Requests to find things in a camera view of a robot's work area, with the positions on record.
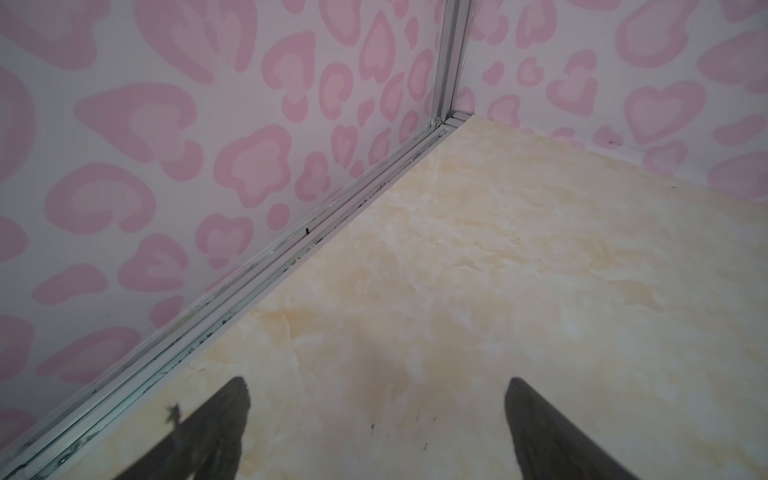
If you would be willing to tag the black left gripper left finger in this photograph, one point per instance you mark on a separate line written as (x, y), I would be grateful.
(205, 445)

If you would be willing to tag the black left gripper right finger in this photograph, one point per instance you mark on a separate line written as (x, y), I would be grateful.
(548, 445)

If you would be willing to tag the left floor aluminium rail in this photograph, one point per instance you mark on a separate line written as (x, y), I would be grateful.
(48, 454)

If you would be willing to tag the left aluminium frame post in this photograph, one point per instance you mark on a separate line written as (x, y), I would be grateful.
(456, 20)

